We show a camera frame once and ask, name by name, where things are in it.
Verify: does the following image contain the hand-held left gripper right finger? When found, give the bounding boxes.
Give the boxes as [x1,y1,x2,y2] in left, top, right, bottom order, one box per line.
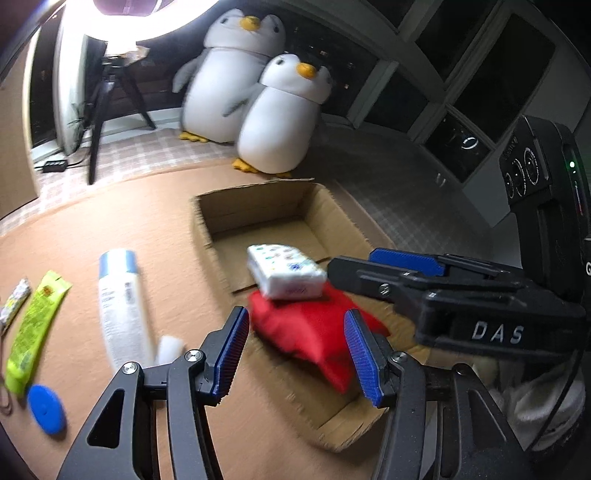
[344,308,536,480]

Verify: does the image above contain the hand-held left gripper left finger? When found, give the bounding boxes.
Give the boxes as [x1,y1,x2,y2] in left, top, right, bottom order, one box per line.
[54,305,251,480]

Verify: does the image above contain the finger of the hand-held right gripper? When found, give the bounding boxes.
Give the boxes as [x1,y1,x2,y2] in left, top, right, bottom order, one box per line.
[368,247,525,280]
[327,256,437,324]

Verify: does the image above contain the cardboard box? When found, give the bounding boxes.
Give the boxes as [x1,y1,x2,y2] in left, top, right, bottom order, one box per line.
[191,179,416,453]

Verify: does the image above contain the white and blue tube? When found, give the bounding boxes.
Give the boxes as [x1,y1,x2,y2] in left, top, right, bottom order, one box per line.
[98,249,185,374]

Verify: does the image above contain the blue round lid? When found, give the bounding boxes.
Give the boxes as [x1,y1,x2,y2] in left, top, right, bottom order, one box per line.
[27,384,65,435]

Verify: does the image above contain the lime green tube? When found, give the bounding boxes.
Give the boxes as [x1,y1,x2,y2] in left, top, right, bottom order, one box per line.
[6,271,74,397]

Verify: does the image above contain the red cloth pouch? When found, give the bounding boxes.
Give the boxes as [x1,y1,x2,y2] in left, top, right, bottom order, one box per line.
[248,281,391,394]

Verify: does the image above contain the patterned tissue pack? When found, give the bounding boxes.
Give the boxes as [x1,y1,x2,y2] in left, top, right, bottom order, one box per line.
[246,244,328,300]

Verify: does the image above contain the white cloth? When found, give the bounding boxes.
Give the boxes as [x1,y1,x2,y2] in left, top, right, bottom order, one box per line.
[487,355,587,446]

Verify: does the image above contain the small penguin plush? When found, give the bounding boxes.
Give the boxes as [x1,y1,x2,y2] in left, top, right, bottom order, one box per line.
[233,53,333,178]

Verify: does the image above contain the brown mat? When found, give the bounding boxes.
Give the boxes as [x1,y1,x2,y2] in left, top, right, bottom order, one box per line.
[0,159,416,480]

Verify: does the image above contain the small patterned packet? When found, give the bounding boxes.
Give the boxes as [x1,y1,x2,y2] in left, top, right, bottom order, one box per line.
[0,278,32,335]

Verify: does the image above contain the checked grey blanket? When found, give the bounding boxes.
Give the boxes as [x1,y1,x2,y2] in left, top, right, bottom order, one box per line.
[0,122,492,259]

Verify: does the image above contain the large penguin plush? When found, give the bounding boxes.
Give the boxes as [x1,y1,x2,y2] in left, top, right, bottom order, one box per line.
[173,9,287,146]

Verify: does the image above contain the black tripod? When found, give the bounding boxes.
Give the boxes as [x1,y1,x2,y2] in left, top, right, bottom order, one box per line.
[85,55,158,185]

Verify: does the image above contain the light wooden cabinet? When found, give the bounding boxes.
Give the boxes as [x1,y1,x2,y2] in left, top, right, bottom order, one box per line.
[0,55,41,219]

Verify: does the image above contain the window with white frame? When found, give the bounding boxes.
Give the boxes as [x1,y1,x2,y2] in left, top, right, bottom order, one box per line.
[351,0,591,185]

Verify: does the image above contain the black power cable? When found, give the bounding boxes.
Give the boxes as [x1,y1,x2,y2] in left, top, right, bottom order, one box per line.
[67,104,95,168]

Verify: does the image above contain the ring light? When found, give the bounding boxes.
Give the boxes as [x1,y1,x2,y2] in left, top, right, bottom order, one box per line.
[90,0,218,51]

